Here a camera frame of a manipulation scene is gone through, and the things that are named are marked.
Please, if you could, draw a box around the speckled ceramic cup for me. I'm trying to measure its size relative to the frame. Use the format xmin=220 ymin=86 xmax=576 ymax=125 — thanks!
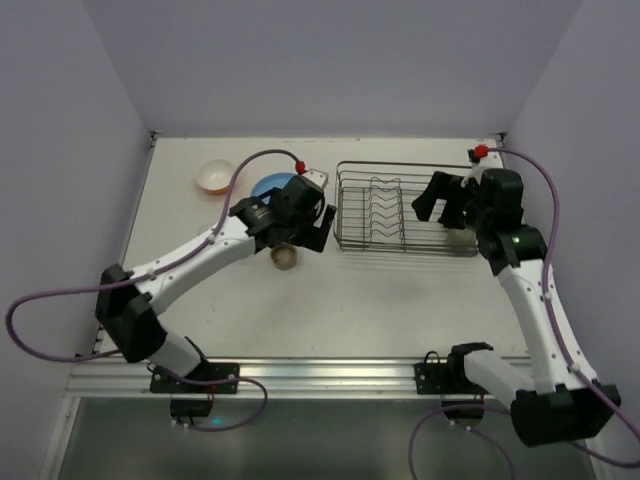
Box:
xmin=270 ymin=243 xmax=298 ymax=271

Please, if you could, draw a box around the blue plate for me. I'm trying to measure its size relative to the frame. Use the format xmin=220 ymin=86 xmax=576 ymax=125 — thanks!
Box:
xmin=251 ymin=172 xmax=295 ymax=202

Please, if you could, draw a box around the orange bowl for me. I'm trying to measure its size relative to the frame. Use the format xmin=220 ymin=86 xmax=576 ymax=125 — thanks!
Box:
xmin=195 ymin=159 xmax=234 ymax=195

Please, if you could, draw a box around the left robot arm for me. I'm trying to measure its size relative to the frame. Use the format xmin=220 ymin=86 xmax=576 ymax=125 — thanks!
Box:
xmin=96 ymin=170 xmax=336 ymax=384

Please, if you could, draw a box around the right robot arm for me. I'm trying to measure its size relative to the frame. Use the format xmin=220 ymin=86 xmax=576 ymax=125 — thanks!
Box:
xmin=412 ymin=168 xmax=621 ymax=447

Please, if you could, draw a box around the grey green mug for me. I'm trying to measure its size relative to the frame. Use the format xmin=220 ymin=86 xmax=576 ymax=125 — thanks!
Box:
xmin=446 ymin=229 xmax=476 ymax=250

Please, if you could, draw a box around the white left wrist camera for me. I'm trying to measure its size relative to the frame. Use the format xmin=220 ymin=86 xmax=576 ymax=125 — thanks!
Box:
xmin=303 ymin=169 xmax=329 ymax=190

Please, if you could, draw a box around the dark wire dish rack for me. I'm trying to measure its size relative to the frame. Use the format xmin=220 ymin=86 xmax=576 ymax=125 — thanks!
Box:
xmin=333 ymin=160 xmax=478 ymax=257

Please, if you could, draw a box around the aluminium mounting rail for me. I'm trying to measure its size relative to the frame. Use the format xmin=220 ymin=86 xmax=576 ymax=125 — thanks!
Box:
xmin=66 ymin=355 xmax=592 ymax=401

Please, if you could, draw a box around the black right base bracket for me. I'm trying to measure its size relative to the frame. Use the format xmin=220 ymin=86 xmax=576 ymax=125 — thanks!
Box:
xmin=414 ymin=350 xmax=474 ymax=395

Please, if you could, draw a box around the black base bracket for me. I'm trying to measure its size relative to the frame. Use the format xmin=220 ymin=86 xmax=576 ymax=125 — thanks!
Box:
xmin=414 ymin=350 xmax=474 ymax=395
xmin=149 ymin=360 xmax=241 ymax=395

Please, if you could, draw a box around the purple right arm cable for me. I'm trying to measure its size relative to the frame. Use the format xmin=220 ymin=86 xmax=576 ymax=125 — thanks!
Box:
xmin=407 ymin=143 xmax=640 ymax=480

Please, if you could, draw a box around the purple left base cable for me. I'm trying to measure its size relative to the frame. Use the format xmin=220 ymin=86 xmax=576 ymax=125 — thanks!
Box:
xmin=169 ymin=369 xmax=269 ymax=432

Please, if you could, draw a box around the black left base bracket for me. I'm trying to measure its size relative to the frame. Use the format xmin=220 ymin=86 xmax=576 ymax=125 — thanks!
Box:
xmin=149 ymin=360 xmax=241 ymax=395

